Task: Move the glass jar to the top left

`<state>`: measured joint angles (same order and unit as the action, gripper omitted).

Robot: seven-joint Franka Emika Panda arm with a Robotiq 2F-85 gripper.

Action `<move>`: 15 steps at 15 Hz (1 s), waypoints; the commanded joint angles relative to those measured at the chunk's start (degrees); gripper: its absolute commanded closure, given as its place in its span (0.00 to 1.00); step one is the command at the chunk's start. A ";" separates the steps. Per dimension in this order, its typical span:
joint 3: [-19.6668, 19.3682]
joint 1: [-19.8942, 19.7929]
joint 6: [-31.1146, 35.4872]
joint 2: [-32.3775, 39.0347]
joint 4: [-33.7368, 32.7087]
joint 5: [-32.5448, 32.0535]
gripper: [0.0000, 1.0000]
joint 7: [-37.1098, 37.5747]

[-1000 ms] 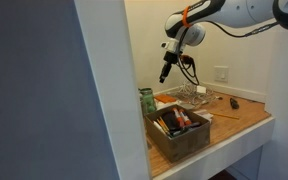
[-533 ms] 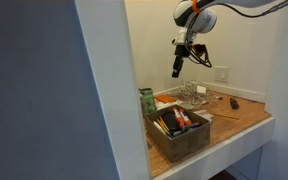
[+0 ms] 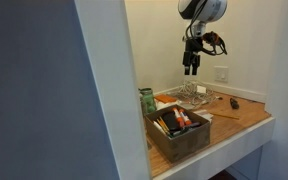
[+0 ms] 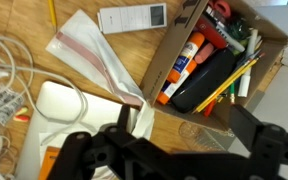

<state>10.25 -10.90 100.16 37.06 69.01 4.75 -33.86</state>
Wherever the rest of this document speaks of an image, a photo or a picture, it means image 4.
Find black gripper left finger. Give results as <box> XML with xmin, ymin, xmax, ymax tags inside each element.
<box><xmin>45</xmin><ymin>103</ymin><xmax>198</xmax><ymax>180</ymax></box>

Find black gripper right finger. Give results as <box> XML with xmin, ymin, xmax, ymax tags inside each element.
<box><xmin>228</xmin><ymin>103</ymin><xmax>288</xmax><ymax>180</ymax></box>

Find orange notebook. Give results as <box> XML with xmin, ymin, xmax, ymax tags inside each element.
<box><xmin>37</xmin><ymin>145</ymin><xmax>62</xmax><ymax>180</ymax></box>

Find white laptop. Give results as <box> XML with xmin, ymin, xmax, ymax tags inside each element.
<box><xmin>15</xmin><ymin>80</ymin><xmax>142</xmax><ymax>180</ymax></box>

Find green pen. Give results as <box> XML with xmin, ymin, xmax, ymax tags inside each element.
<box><xmin>229</xmin><ymin>81</ymin><xmax>237</xmax><ymax>105</ymax></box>

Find orange pen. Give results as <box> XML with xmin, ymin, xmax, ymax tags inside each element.
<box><xmin>202</xmin><ymin>98</ymin><xmax>219</xmax><ymax>118</ymax></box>

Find white marker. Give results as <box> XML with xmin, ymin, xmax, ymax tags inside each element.
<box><xmin>237</xmin><ymin>28</ymin><xmax>259</xmax><ymax>99</ymax></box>

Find black glasses case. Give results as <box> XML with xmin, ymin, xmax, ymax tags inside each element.
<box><xmin>170</xmin><ymin>48</ymin><xmax>237</xmax><ymax>114</ymax></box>

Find clear plastic zip bag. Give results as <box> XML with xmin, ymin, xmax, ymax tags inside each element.
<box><xmin>45</xmin><ymin>8</ymin><xmax>156</xmax><ymax>141</ymax></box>

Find glue stick with orange cap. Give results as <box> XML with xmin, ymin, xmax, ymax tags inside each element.
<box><xmin>156</xmin><ymin>59</ymin><xmax>198</xmax><ymax>106</ymax></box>
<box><xmin>166</xmin><ymin>31</ymin><xmax>206</xmax><ymax>84</ymax></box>

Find pink eraser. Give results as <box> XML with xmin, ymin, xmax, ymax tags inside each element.
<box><xmin>193</xmin><ymin>42</ymin><xmax>216</xmax><ymax>65</ymax></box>

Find white pen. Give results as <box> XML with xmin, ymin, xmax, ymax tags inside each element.
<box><xmin>205</xmin><ymin>6</ymin><xmax>247</xmax><ymax>53</ymax></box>

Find green binder clips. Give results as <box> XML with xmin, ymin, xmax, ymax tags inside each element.
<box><xmin>225</xmin><ymin>16</ymin><xmax>252</xmax><ymax>43</ymax></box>

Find brown cardboard box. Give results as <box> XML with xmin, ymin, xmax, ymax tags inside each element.
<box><xmin>139</xmin><ymin>0</ymin><xmax>288</xmax><ymax>133</ymax></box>

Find red utility knife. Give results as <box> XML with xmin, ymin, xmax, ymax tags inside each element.
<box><xmin>195</xmin><ymin>16</ymin><xmax>229</xmax><ymax>50</ymax></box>

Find loose yellow pencil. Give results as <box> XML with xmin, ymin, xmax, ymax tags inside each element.
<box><xmin>47</xmin><ymin>0</ymin><xmax>59</xmax><ymax>33</ymax></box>

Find white remote control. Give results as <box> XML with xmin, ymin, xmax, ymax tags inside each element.
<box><xmin>96</xmin><ymin>2</ymin><xmax>169</xmax><ymax>35</ymax></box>

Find printed cable label tag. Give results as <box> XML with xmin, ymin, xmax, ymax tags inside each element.
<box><xmin>0</xmin><ymin>87</ymin><xmax>25</xmax><ymax>126</ymax></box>

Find white cable tangle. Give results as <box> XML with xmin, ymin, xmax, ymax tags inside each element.
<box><xmin>0</xmin><ymin>31</ymin><xmax>89</xmax><ymax>180</ymax></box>

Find red handled scissors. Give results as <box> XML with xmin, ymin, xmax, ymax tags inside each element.
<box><xmin>208</xmin><ymin>0</ymin><xmax>233</xmax><ymax>20</ymax></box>

